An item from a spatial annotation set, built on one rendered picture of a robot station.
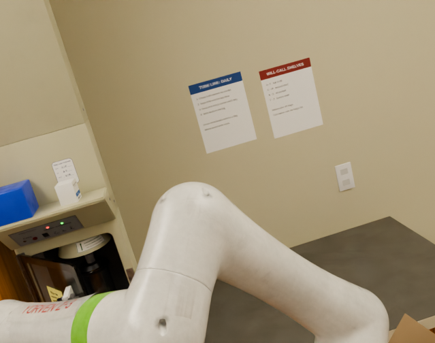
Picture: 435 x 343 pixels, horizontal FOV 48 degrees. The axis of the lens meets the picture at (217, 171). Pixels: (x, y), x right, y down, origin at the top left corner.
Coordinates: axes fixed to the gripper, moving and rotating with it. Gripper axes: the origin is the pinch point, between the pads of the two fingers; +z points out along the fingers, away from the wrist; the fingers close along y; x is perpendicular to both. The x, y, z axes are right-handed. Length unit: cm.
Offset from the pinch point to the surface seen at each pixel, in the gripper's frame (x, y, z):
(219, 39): -52, -67, 67
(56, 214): -19.2, -1.3, 12.7
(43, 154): -34.4, -1.2, 24.1
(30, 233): -14.8, 8.3, 16.7
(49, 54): -61, -12, 24
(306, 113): -16, -94, 67
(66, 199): -21.5, -4.6, 15.9
